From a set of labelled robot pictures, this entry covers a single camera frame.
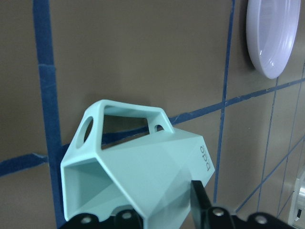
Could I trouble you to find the teal geometric cup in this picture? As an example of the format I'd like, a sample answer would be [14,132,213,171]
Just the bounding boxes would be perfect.
[61,100,215,229]

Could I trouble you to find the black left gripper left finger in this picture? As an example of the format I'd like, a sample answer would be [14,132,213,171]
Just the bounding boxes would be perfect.
[60,205,143,229]

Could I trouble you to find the lavender plate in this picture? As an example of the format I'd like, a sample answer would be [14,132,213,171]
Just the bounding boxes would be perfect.
[246,0,301,79]

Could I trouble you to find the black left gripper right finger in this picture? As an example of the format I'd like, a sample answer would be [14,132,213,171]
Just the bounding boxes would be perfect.
[190,180,292,229]

